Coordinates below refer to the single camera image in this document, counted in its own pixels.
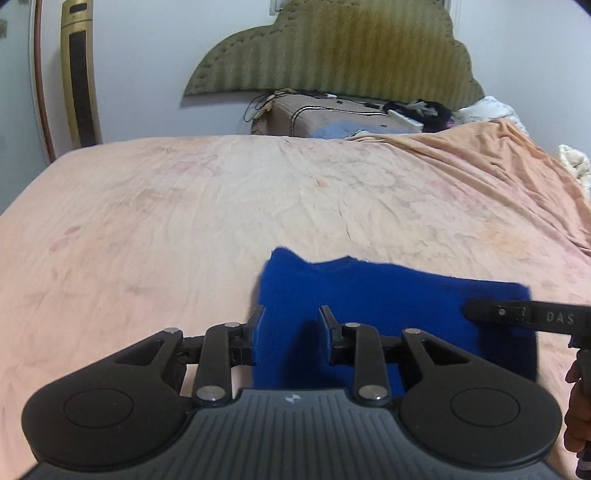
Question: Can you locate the blue knitted cloth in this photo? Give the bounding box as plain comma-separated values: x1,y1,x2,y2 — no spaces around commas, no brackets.
252,247,541,402

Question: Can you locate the white floral quilt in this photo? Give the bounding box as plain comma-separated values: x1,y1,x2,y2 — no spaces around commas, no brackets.
456,95,528,136

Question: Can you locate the black cable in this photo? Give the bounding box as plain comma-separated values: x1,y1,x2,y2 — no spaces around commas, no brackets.
246,91,282,124

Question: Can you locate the bed with pink sheet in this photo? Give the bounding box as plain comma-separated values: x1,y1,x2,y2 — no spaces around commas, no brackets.
0,117,591,480

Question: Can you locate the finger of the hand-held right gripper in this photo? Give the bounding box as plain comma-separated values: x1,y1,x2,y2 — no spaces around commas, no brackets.
463,298,533,332

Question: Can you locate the black clothes heap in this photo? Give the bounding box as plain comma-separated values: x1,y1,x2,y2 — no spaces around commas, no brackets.
382,98,458,134

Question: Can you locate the olive padded headboard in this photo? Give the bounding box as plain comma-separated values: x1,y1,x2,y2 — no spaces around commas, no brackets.
182,0,485,109

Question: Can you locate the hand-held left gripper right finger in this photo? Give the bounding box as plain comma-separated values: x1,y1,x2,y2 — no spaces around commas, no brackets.
318,305,482,408

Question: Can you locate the gold floor air conditioner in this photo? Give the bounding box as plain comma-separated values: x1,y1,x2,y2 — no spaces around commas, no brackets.
60,0,103,149

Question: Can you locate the cream crumpled cloth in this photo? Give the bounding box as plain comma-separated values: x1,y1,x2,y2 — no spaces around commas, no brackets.
558,144,591,197

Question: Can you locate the glass sliding door wardrobe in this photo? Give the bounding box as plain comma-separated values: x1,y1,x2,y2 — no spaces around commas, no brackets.
0,0,55,215

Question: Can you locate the brown pillow with black piping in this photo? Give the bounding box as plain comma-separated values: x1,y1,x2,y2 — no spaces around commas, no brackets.
252,91,419,139

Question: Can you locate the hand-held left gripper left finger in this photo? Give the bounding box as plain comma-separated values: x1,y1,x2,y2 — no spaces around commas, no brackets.
108,304,267,408

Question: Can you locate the person's right hand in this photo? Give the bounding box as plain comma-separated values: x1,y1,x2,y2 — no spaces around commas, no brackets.
564,356,591,455

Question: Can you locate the grey-blue folded cloth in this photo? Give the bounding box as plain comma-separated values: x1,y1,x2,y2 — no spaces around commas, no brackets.
313,120,368,139

